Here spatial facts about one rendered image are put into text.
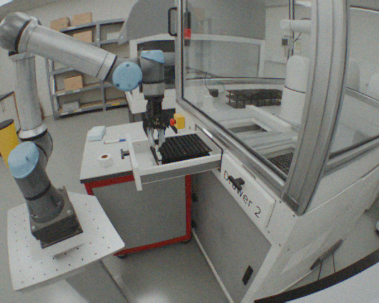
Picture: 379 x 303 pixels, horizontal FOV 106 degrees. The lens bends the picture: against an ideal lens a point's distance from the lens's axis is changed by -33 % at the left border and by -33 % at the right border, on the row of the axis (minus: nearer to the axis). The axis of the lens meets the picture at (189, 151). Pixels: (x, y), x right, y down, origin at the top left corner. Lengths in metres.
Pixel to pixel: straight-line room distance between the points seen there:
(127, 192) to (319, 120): 0.94
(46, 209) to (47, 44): 0.48
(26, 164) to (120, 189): 0.59
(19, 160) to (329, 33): 0.80
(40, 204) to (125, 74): 0.47
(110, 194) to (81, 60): 0.75
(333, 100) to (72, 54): 0.57
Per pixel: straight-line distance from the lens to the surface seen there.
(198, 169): 0.82
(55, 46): 0.55
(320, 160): 0.46
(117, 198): 1.13
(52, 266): 0.74
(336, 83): 0.42
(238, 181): 0.67
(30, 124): 0.75
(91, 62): 0.54
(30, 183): 0.67
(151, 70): 0.68
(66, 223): 0.73
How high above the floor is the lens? 1.31
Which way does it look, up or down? 29 degrees down
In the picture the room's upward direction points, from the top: straight up
